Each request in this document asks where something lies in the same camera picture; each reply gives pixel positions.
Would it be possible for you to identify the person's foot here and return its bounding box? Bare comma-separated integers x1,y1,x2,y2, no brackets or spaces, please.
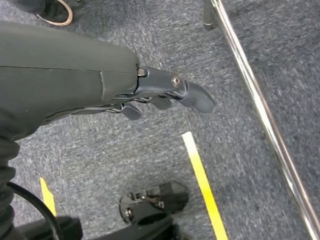
35,0,74,27

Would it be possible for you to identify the yellow floor tape strip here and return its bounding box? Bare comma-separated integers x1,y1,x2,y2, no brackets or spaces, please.
39,176,57,217
181,131,229,240

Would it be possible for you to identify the black robot foot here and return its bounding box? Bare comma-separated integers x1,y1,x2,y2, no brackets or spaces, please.
118,180,189,226

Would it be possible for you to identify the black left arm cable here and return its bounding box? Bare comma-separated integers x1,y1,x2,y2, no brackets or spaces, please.
7,181,63,240

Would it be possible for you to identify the chrome table frame tube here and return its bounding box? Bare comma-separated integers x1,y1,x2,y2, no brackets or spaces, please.
202,0,320,240

